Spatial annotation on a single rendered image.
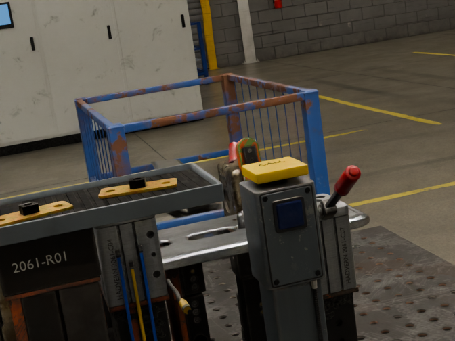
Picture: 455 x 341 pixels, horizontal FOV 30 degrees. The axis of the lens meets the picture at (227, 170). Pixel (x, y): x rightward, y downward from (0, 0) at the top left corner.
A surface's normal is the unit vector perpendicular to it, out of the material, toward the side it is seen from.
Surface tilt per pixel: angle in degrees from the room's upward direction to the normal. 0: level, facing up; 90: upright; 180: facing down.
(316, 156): 90
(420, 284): 0
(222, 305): 0
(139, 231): 90
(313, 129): 90
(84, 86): 90
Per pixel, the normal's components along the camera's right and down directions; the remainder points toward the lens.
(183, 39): 0.26, 0.16
